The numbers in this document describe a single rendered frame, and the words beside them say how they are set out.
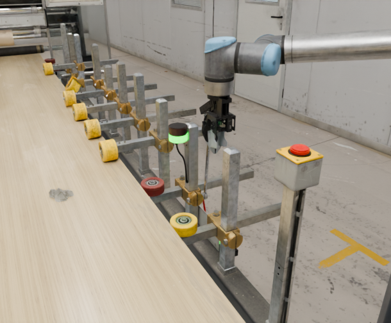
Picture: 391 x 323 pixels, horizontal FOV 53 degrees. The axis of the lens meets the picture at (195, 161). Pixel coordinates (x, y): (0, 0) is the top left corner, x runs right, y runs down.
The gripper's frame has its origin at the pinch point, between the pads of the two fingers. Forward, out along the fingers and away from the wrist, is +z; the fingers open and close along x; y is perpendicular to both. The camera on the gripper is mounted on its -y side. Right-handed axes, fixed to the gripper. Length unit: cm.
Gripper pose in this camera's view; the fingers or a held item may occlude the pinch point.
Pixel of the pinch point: (213, 149)
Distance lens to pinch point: 134.5
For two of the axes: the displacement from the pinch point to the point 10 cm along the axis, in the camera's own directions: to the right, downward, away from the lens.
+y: 4.5, 4.0, -8.0
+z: 0.0, 9.0, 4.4
